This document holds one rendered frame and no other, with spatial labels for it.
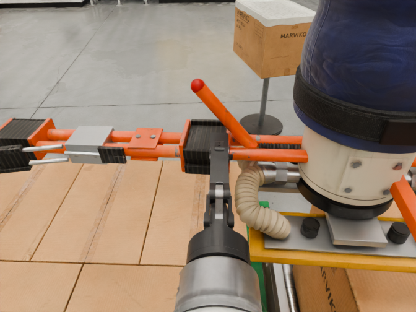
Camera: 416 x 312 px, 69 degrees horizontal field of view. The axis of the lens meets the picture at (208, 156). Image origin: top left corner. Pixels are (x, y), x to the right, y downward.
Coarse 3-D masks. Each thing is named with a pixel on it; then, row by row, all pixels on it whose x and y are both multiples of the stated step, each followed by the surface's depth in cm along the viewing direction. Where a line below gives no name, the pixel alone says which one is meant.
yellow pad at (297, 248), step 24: (288, 216) 54; (312, 216) 55; (264, 240) 51; (288, 240) 50; (312, 240) 50; (408, 240) 50; (312, 264) 49; (336, 264) 48; (360, 264) 47; (384, 264) 47; (408, 264) 47
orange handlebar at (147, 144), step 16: (144, 128) 57; (160, 128) 56; (48, 144) 55; (64, 144) 54; (112, 144) 54; (128, 144) 53; (144, 144) 53; (160, 144) 57; (240, 144) 54; (144, 160) 54; (256, 160) 51; (272, 160) 51; (288, 160) 50; (304, 160) 50; (400, 192) 42; (400, 208) 42
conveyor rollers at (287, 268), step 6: (282, 264) 108; (288, 264) 108; (288, 270) 106; (288, 276) 105; (288, 282) 103; (294, 282) 104; (288, 288) 101; (294, 288) 101; (288, 294) 100; (294, 294) 100; (288, 300) 98; (294, 300) 98; (294, 306) 96
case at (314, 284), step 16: (304, 272) 91; (320, 272) 77; (336, 272) 67; (352, 272) 62; (368, 272) 62; (384, 272) 62; (400, 272) 62; (304, 288) 91; (320, 288) 77; (336, 288) 67; (352, 288) 60; (368, 288) 60; (384, 288) 60; (400, 288) 60; (304, 304) 91; (320, 304) 77; (336, 304) 67; (352, 304) 59; (368, 304) 57; (384, 304) 57; (400, 304) 57
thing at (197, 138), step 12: (192, 120) 56; (204, 120) 56; (216, 120) 56; (192, 132) 54; (204, 132) 54; (216, 132) 54; (228, 132) 52; (180, 144) 50; (192, 144) 52; (204, 144) 52; (180, 156) 51; (192, 156) 50; (204, 156) 49; (192, 168) 51; (204, 168) 51
